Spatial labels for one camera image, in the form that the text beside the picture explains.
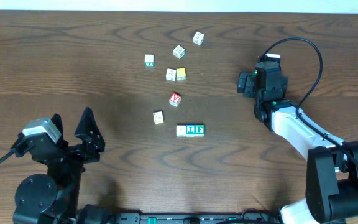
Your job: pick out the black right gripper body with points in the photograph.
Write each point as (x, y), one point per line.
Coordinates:
(250, 89)

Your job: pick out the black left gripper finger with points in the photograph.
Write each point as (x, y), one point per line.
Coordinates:
(87, 131)
(57, 121)

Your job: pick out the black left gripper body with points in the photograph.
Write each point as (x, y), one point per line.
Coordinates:
(63, 167)

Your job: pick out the green letter F block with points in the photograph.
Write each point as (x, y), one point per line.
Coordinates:
(199, 130)

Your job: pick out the blue letter L block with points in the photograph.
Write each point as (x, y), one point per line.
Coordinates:
(190, 130)

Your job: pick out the white letter Y block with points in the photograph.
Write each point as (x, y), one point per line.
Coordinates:
(181, 130)

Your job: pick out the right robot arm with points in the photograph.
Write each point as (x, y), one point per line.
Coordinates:
(332, 163)

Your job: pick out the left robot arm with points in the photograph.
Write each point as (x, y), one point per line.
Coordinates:
(53, 197)

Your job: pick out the white block top right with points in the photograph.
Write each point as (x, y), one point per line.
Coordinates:
(198, 38)

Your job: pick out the yellow block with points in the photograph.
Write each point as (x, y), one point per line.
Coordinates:
(181, 74)

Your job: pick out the yellow-edged picture block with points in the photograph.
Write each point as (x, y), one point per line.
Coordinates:
(158, 117)

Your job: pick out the red letter A block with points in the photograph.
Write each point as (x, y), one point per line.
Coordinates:
(175, 99)

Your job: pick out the white block teal side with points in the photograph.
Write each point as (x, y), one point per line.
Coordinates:
(178, 51)

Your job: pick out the white picture block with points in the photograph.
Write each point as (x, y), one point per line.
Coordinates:
(171, 74)

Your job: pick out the white block green side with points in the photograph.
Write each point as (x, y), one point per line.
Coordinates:
(149, 60)

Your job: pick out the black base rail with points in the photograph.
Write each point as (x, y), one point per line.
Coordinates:
(250, 215)

